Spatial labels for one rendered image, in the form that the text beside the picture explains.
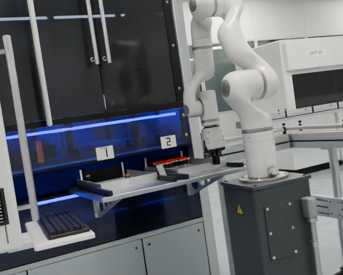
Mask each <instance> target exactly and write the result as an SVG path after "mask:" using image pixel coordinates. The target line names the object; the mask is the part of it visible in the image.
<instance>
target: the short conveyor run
mask: <svg viewBox="0 0 343 275"><path fill-rule="evenodd" d="M273 130H274V133H279V132H283V131H284V129H283V128H282V129H273ZM274 138H275V146H276V151H282V150H286V149H290V148H291V146H290V141H289V135H288V134H284V135H276V134H274ZM242 139H243V136H242V135H239V136H233V137H227V138H225V139H224V140H225V142H231V141H236V140H242ZM220 158H226V161H227V162H230V161H234V160H238V159H243V158H245V151H244V143H243V141H237V142H232V143H228V144H225V150H223V151H221V154H220Z"/></svg>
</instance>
